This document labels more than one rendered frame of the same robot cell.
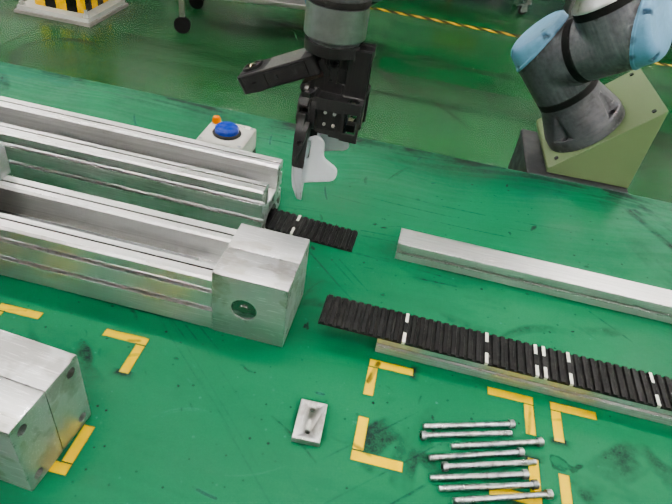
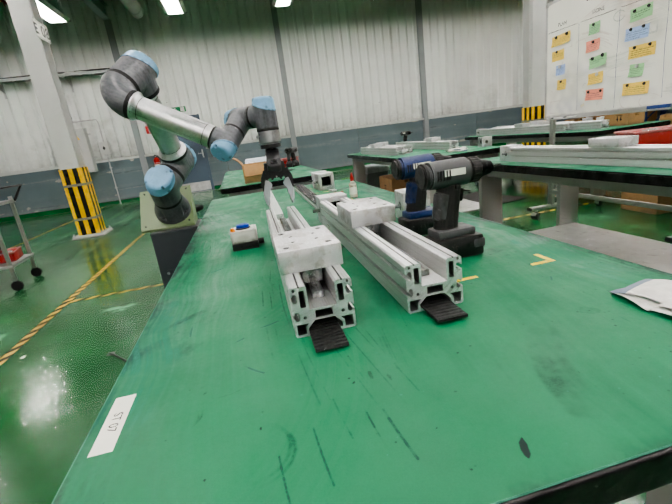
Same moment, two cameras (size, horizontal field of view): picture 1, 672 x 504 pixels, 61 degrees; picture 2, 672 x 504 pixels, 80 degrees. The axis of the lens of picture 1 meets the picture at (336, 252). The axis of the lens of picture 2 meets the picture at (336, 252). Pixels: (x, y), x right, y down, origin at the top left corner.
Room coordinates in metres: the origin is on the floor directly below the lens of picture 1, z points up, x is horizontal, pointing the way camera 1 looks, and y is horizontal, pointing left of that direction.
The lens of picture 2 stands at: (0.93, 1.48, 1.08)
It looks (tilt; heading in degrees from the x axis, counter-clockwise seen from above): 16 degrees down; 254
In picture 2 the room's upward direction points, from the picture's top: 8 degrees counter-clockwise
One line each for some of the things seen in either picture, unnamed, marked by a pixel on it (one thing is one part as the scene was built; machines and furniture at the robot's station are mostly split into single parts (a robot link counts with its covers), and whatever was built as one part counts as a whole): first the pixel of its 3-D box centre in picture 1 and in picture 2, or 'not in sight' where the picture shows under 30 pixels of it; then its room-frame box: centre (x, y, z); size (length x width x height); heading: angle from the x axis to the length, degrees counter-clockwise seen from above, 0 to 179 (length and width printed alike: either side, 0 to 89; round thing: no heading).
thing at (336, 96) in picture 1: (333, 87); (273, 161); (0.69, 0.04, 1.02); 0.09 x 0.08 x 0.12; 84
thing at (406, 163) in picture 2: not in sight; (429, 193); (0.34, 0.47, 0.89); 0.20 x 0.08 x 0.22; 176
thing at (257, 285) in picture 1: (264, 278); (329, 208); (0.53, 0.08, 0.83); 0.12 x 0.09 x 0.10; 174
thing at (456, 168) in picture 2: not in sight; (462, 206); (0.39, 0.70, 0.89); 0.20 x 0.08 x 0.22; 176
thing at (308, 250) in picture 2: not in sight; (305, 254); (0.78, 0.75, 0.87); 0.16 x 0.11 x 0.07; 84
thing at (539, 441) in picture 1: (497, 443); not in sight; (0.37, -0.21, 0.78); 0.11 x 0.01 x 0.01; 103
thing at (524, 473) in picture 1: (479, 476); not in sight; (0.33, -0.18, 0.78); 0.11 x 0.01 x 0.01; 102
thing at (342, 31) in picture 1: (336, 20); (268, 138); (0.70, 0.04, 1.10); 0.08 x 0.08 x 0.05
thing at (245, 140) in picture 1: (225, 150); (247, 236); (0.84, 0.21, 0.81); 0.10 x 0.08 x 0.06; 174
